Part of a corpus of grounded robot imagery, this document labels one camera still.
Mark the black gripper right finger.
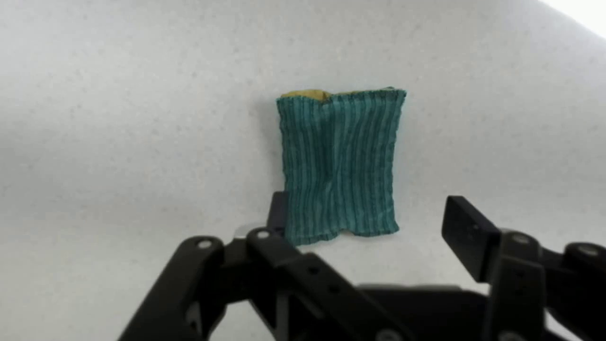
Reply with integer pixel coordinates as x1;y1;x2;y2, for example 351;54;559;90
440;192;606;341

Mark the teal striped sponge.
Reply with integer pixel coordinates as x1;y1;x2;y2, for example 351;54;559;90
275;84;409;247

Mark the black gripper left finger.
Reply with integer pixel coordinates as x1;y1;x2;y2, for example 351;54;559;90
116;191;421;341

